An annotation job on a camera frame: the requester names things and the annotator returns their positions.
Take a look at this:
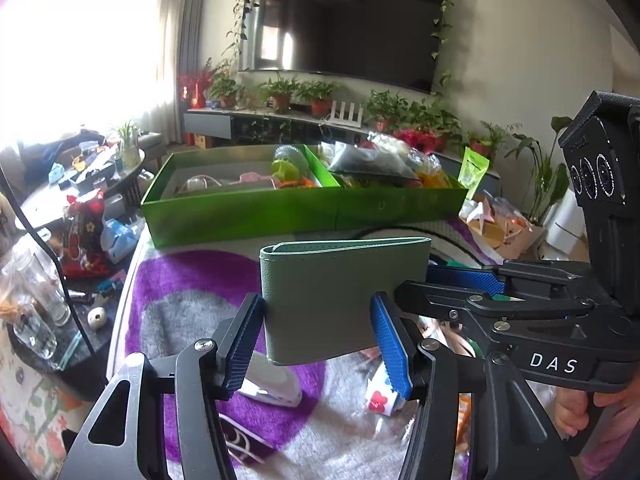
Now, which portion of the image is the glass vase with plant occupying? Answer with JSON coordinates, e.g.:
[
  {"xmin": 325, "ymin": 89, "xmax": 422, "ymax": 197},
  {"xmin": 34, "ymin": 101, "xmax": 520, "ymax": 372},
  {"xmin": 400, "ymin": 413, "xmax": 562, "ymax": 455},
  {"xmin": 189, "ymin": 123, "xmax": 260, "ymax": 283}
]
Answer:
[{"xmin": 107, "ymin": 120, "xmax": 143, "ymax": 170}]

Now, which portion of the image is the large leaf plant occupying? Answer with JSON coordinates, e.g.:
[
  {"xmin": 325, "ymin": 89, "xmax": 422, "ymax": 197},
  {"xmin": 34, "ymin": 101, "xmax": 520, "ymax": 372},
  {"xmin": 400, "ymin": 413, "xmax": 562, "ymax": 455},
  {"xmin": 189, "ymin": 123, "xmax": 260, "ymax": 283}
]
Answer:
[{"xmin": 510, "ymin": 116, "xmax": 573, "ymax": 226}]

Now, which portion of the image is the person's pink garment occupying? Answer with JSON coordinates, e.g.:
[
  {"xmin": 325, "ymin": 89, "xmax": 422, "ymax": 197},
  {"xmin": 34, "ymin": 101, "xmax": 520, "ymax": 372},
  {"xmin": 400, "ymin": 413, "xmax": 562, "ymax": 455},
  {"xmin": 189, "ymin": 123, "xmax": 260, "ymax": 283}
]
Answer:
[{"xmin": 582, "ymin": 435, "xmax": 626, "ymax": 480}]

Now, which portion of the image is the hanging green vine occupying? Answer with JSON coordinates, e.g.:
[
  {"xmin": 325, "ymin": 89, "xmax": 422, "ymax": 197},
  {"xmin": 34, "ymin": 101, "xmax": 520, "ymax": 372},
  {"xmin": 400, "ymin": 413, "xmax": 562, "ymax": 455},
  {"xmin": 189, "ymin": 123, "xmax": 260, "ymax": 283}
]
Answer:
[
  {"xmin": 430, "ymin": 0, "xmax": 453, "ymax": 93},
  {"xmin": 222, "ymin": 0, "xmax": 266, "ymax": 71}
]

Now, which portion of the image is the white folded paper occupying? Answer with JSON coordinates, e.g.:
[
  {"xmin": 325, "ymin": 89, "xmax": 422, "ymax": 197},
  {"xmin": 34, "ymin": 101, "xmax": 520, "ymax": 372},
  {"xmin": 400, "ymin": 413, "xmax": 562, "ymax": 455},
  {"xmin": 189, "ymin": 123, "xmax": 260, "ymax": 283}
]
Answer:
[{"xmin": 462, "ymin": 199, "xmax": 501, "ymax": 226}]

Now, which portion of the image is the white plastic clip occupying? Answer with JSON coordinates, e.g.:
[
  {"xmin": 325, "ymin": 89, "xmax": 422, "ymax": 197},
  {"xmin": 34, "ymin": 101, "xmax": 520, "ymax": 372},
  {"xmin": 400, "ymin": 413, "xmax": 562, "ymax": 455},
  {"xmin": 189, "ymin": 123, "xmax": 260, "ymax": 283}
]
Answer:
[{"xmin": 239, "ymin": 350, "xmax": 303, "ymax": 407}]

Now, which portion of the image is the red flowered bag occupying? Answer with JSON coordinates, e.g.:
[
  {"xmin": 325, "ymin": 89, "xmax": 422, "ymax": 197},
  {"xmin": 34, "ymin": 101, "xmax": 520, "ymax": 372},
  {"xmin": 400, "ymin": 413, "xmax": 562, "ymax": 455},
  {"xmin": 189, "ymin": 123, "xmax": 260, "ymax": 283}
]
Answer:
[{"xmin": 62, "ymin": 192, "xmax": 112, "ymax": 280}]

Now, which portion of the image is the clear glass jar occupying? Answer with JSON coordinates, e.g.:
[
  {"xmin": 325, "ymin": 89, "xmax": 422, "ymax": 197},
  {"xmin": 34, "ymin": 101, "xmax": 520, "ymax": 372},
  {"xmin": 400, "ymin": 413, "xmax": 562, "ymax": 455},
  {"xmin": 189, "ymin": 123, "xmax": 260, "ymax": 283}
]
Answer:
[
  {"xmin": 2, "ymin": 247, "xmax": 71, "ymax": 328},
  {"xmin": 12, "ymin": 310, "xmax": 58, "ymax": 361}
]

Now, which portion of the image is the mint green leather wallet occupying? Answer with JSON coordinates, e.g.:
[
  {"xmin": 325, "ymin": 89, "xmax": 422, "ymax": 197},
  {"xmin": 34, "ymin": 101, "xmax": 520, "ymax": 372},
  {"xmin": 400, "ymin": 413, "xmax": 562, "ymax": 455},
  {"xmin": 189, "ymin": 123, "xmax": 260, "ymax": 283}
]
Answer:
[{"xmin": 259, "ymin": 236, "xmax": 432, "ymax": 365}]

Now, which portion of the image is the blue plastic bag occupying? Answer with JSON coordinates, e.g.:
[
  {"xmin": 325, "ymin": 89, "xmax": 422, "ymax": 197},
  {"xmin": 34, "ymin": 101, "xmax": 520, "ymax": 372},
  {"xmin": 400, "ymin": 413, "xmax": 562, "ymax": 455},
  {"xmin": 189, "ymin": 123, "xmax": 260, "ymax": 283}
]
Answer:
[{"xmin": 100, "ymin": 217, "xmax": 138, "ymax": 263}]

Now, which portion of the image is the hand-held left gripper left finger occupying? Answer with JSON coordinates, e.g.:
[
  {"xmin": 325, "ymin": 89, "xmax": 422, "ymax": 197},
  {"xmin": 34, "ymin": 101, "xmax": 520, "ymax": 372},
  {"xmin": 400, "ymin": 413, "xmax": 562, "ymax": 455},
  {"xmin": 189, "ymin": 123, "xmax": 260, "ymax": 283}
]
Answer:
[{"xmin": 59, "ymin": 294, "xmax": 266, "ymax": 480}]

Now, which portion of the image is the red flower vase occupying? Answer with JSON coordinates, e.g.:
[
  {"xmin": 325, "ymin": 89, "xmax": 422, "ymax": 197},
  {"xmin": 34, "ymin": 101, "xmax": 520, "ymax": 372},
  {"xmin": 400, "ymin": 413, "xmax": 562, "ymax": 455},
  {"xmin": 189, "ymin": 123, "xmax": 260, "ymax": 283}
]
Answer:
[{"xmin": 177, "ymin": 67, "xmax": 213, "ymax": 110}]

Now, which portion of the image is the row of potted green plants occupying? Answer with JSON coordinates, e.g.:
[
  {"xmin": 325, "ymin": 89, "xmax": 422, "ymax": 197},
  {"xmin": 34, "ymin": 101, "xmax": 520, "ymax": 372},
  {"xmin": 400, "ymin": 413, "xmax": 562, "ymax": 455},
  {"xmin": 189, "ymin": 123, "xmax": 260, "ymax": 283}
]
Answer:
[{"xmin": 207, "ymin": 72, "xmax": 511, "ymax": 161}]

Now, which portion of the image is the open cardboard box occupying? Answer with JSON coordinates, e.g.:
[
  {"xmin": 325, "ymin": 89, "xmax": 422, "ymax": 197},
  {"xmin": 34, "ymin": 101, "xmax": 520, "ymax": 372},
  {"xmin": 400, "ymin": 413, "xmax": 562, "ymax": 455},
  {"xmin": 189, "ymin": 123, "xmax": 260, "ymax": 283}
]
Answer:
[{"xmin": 470, "ymin": 200, "xmax": 548, "ymax": 261}]

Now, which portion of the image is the person's right hand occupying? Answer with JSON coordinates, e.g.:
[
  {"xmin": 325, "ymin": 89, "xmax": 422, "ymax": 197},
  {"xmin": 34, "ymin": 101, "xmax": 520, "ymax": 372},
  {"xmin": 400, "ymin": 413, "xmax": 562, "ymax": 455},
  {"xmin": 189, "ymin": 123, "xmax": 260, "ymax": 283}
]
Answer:
[{"xmin": 552, "ymin": 388, "xmax": 587, "ymax": 439}]

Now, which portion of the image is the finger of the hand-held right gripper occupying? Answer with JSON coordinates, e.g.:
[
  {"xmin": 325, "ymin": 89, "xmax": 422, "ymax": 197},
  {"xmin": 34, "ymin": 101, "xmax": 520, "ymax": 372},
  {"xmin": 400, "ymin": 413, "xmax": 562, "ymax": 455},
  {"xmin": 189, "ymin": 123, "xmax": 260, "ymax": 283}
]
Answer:
[
  {"xmin": 427, "ymin": 260, "xmax": 593, "ymax": 301},
  {"xmin": 395, "ymin": 280, "xmax": 621, "ymax": 333}
]

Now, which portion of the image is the green cardboard box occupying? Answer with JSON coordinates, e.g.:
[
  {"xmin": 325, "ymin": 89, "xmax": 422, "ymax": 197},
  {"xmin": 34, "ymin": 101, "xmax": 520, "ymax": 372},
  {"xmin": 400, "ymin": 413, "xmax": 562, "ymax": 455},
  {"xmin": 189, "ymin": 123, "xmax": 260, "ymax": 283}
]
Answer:
[
  {"xmin": 305, "ymin": 144, "xmax": 469, "ymax": 233},
  {"xmin": 141, "ymin": 144, "xmax": 346, "ymax": 248}
]

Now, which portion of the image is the yellow green ribbed cup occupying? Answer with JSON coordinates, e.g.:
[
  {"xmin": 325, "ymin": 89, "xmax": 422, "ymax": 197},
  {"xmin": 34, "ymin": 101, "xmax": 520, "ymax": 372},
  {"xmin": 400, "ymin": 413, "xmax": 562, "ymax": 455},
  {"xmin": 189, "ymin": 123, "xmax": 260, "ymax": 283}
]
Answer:
[{"xmin": 271, "ymin": 145, "xmax": 313, "ymax": 183}]

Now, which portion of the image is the round coffee table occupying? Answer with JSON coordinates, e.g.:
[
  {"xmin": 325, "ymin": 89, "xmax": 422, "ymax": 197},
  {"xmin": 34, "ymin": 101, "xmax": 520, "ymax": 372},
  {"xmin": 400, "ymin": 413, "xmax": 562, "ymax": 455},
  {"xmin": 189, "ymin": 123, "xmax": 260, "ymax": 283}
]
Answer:
[{"xmin": 20, "ymin": 147, "xmax": 146, "ymax": 231}]

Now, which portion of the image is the grey curtain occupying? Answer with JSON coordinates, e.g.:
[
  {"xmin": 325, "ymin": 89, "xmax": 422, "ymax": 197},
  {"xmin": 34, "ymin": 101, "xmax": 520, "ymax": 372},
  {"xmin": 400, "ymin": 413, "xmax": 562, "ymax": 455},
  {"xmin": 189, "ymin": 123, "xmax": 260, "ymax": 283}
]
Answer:
[{"xmin": 160, "ymin": 0, "xmax": 211, "ymax": 136}]

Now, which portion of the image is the dark plastic bag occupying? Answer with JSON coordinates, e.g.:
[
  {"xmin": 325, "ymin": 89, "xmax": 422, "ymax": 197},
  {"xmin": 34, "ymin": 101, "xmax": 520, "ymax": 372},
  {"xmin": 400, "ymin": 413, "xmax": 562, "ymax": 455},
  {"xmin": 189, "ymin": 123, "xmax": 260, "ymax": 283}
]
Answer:
[{"xmin": 330, "ymin": 142, "xmax": 421, "ymax": 181}]

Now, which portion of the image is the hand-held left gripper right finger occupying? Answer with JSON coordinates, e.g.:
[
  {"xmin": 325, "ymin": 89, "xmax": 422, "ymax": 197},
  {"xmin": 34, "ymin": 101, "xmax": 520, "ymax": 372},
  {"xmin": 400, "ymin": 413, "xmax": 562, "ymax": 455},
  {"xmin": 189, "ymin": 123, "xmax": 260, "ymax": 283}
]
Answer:
[{"xmin": 370, "ymin": 292, "xmax": 551, "ymax": 480}]

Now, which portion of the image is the black flat television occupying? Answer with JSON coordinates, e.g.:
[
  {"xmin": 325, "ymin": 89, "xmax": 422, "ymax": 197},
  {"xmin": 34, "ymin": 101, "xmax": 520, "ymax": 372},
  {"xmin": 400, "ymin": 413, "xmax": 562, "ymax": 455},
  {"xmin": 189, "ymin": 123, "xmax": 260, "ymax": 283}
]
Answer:
[{"xmin": 237, "ymin": 0, "xmax": 447, "ymax": 95}]

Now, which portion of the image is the purple grey patterned rug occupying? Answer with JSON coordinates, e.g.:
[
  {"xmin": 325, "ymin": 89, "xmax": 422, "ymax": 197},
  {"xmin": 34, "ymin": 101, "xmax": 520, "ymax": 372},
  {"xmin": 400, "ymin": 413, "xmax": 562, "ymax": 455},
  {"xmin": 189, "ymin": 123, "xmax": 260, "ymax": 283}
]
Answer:
[{"xmin": 105, "ymin": 215, "xmax": 501, "ymax": 480}]

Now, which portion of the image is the small printed packet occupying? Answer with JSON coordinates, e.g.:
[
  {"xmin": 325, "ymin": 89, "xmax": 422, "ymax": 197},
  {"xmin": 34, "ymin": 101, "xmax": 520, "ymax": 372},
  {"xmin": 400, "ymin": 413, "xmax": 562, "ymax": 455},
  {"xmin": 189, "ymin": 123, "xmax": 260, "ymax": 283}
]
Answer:
[{"xmin": 364, "ymin": 364, "xmax": 407, "ymax": 417}]

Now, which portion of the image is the white plant pot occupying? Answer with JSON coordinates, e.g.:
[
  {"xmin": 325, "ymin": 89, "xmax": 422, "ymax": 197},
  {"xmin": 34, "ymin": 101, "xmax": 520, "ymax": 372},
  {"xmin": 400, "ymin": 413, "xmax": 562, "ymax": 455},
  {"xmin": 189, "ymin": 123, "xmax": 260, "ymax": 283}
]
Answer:
[{"xmin": 546, "ymin": 191, "xmax": 591, "ymax": 261}]

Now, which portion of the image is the white slatted rack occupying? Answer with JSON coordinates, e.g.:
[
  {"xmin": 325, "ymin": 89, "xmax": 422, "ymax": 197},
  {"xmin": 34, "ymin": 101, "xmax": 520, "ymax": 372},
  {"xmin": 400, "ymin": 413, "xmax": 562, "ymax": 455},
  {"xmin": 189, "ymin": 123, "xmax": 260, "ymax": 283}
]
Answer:
[{"xmin": 330, "ymin": 101, "xmax": 362, "ymax": 126}]

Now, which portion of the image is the green snack packet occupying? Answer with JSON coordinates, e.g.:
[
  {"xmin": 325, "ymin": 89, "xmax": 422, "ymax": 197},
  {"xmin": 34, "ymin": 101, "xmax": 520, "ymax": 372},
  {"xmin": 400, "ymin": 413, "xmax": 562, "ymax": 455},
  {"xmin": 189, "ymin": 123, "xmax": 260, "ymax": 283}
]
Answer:
[{"xmin": 457, "ymin": 146, "xmax": 488, "ymax": 200}]

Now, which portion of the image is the floral floor rug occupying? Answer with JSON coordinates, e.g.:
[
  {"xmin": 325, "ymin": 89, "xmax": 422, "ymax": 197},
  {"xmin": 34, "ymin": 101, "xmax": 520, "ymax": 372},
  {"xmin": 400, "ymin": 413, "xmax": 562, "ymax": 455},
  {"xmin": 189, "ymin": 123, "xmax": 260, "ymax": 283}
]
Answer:
[{"xmin": 0, "ymin": 340, "xmax": 81, "ymax": 480}]

